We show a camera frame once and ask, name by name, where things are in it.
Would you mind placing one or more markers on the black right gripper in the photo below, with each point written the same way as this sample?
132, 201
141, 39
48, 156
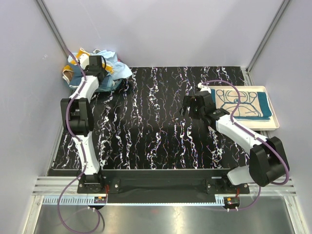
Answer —
188, 101

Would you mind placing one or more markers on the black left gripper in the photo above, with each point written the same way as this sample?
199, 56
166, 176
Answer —
105, 73

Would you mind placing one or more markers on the right small circuit board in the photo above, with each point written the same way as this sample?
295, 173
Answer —
232, 200

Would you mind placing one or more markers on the light blue towel in basket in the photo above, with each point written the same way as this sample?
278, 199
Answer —
122, 69

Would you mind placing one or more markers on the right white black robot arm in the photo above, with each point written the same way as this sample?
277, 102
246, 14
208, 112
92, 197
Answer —
267, 158

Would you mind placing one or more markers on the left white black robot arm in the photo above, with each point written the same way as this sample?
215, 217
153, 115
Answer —
78, 120

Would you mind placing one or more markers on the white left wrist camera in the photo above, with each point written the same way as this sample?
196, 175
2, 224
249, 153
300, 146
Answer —
84, 60

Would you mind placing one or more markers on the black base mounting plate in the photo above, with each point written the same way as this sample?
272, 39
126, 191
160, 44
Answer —
161, 186

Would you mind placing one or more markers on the left small circuit board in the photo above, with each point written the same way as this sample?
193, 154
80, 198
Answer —
100, 199

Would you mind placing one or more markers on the teal beige Doraemon towel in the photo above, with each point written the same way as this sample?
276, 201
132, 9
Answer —
246, 105

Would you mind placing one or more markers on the small circuit board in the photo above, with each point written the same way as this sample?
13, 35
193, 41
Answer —
100, 199
232, 200

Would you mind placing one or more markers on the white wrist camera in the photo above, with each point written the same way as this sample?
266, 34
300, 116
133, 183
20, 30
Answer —
84, 60
202, 87

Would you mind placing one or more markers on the dark blue towel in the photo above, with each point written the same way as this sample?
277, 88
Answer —
73, 78

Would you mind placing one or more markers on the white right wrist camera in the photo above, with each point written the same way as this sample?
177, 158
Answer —
202, 87

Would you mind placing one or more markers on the yellow towel in basket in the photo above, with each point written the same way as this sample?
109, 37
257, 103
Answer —
108, 55

